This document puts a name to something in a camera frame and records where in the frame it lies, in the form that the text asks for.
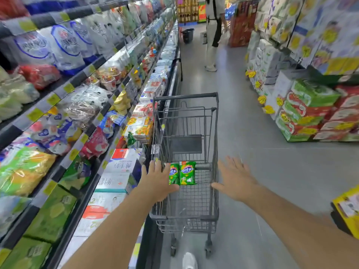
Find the person's left hand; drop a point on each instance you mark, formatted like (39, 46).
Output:
(155, 184)

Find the person's right hand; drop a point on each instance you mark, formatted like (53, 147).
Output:
(238, 184)

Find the person's right little finger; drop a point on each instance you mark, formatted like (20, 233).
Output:
(245, 170)

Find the person's left thumb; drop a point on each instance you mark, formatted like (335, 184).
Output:
(172, 189)

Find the person's left middle finger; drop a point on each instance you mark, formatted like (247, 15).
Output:
(159, 167)

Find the person's right thumb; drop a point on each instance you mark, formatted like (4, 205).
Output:
(218, 186)

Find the person's right middle finger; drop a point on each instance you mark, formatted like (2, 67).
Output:
(230, 164)

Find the person's left little finger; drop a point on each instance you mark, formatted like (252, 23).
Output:
(144, 172)

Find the person's left forearm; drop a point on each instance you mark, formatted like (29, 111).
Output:
(112, 232)

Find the person's right forearm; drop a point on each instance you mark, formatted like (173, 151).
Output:
(303, 235)

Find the green snack packet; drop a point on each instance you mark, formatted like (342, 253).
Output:
(187, 173)
(174, 172)

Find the grey metal shopping cart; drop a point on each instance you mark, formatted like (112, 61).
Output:
(186, 123)

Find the red pink snack bag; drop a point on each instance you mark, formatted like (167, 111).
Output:
(95, 144)

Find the blue snack bag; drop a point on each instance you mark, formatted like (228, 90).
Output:
(110, 121)

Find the dark green snack bag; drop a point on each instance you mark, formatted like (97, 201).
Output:
(75, 173)

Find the stack of yellow cups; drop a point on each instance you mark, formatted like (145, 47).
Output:
(122, 103)

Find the cluster of yellow sale tags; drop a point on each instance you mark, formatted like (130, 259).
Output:
(262, 99)

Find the person's white shoe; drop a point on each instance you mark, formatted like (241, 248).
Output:
(189, 261)

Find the row of small boxed goods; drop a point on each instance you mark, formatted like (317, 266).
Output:
(151, 89)

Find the stack of green red tissue packs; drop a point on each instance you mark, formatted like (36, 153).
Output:
(311, 112)

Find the pile of clear panda bags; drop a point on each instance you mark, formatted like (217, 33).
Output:
(84, 103)

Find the pile of colourful cartoon bags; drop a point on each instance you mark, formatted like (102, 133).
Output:
(53, 131)

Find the row of dessert cups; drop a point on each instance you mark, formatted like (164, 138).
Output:
(108, 78)

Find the stack of white tissue packs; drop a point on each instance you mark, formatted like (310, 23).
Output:
(266, 64)

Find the yellow cardboard box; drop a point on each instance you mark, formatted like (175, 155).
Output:
(349, 210)

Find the pile of green yellow bags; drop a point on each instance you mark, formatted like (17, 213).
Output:
(22, 170)

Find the black waste bin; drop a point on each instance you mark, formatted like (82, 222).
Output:
(188, 36)

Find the red display stand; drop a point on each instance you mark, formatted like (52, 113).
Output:
(242, 25)

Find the red food packet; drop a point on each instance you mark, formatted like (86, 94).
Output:
(39, 75)

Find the row of white blue-label bags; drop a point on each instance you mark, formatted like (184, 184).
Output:
(67, 44)

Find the pile of pale green bags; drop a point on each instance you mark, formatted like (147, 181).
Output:
(14, 95)

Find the yellow shelf of bottles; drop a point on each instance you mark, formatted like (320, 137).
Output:
(188, 9)

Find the dark store shelving unit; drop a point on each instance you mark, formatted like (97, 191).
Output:
(42, 20)

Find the wall of white paper packs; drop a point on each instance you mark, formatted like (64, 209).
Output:
(325, 27)

